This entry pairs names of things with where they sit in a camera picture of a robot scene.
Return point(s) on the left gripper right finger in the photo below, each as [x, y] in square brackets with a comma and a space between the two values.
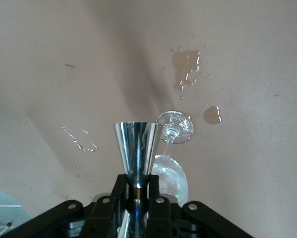
[168, 213]

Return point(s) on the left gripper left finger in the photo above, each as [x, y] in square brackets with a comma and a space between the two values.
[106, 213]

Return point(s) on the silver metal jigger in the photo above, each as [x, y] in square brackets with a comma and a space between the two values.
[136, 148]

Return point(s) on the clear wine glass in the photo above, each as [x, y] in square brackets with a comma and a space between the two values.
[178, 129]

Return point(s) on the brown table cover mat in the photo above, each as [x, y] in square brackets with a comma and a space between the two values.
[64, 74]

